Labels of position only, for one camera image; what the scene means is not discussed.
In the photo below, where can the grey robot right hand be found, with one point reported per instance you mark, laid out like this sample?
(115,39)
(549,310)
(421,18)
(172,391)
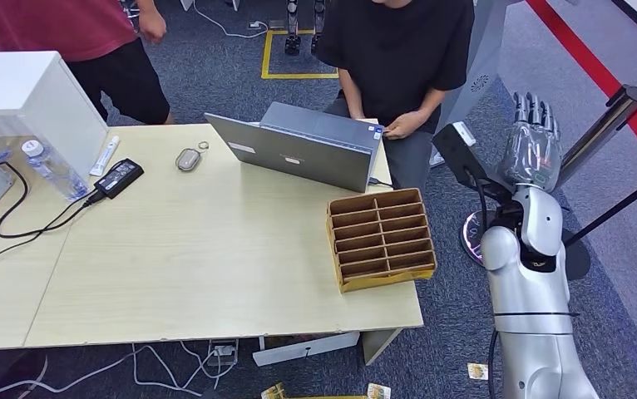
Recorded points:
(530,154)

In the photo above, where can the person's left hand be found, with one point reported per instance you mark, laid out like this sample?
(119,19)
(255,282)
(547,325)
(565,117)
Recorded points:
(404,125)
(153,26)

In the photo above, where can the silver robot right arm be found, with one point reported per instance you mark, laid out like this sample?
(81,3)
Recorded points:
(533,286)

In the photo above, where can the person's right forearm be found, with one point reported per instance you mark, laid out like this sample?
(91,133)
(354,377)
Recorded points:
(351,96)

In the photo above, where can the person's left forearm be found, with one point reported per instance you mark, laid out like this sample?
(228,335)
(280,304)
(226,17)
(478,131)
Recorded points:
(145,4)
(431,102)

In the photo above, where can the person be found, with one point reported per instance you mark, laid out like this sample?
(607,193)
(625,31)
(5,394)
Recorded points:
(48,22)
(401,44)

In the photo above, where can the cardboard card organizer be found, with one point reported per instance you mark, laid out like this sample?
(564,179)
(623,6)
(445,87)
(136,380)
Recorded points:
(384,279)

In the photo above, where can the card on floor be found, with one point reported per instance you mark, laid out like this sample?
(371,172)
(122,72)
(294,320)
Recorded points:
(273,392)
(477,371)
(379,392)

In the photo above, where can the chair base with castors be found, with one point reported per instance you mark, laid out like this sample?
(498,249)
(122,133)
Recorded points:
(130,6)

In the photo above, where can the grey kiosk panel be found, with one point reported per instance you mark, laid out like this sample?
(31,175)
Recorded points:
(478,66)

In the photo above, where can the floor socket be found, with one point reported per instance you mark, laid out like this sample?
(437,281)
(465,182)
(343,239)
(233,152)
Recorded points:
(255,25)

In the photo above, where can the red barrier belt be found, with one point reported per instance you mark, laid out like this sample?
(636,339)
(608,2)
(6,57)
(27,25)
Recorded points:
(588,60)

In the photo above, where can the grey laptop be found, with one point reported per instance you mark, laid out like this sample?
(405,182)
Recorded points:
(296,154)

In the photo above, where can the yellow floor tape square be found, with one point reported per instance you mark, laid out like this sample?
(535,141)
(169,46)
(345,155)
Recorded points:
(266,55)

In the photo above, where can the black robot leg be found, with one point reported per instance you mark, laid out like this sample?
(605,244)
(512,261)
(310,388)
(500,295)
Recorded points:
(317,33)
(292,33)

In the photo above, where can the white tube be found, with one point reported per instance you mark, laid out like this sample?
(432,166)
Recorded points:
(105,156)

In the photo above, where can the white cabinet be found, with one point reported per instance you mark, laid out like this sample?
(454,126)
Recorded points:
(21,82)

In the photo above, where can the black power adapter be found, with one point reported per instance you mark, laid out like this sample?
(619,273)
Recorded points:
(119,177)

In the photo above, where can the clear plastic water bottle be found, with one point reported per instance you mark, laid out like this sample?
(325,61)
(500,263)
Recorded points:
(49,166)

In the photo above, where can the pale wooden table leg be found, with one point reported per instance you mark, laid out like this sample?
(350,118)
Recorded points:
(379,342)

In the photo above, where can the white flat box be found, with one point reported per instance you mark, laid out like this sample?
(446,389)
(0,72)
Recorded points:
(307,348)

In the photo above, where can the black wrist camera pale box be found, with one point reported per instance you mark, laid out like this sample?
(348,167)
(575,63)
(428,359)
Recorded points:
(456,151)

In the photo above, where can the chrome stanchion post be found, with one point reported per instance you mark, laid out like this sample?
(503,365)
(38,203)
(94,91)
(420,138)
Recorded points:
(605,126)

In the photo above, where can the black stanchion post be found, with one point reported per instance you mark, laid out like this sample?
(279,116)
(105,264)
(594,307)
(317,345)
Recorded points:
(616,209)

